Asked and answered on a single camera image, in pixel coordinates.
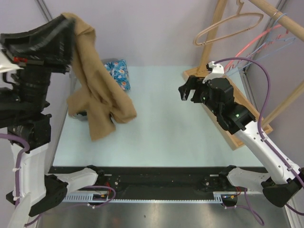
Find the blue floral garment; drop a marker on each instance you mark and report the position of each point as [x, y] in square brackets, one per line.
[119, 72]

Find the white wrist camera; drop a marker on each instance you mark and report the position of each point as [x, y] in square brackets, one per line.
[215, 71]
[6, 65]

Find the pink plastic hanger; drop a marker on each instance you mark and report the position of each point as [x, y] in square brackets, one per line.
[272, 35]

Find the dark green garment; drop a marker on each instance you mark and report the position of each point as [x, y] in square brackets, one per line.
[81, 116]

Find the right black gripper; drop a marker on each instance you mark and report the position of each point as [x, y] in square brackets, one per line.
[195, 83]

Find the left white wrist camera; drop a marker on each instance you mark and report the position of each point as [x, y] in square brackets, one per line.
[6, 65]

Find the light blue wire hanger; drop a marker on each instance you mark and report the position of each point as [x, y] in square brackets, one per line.
[269, 50]

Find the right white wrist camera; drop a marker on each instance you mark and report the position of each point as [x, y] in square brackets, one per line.
[215, 71]

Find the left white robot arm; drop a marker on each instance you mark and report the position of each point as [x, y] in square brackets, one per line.
[29, 132]

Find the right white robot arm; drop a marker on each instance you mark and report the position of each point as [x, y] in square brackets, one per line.
[281, 181]

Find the beige wooden hanger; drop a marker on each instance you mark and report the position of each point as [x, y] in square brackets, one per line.
[209, 34]

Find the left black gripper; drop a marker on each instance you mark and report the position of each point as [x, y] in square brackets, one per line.
[50, 44]

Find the grey plastic bin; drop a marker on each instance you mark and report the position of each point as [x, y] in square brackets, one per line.
[107, 61]

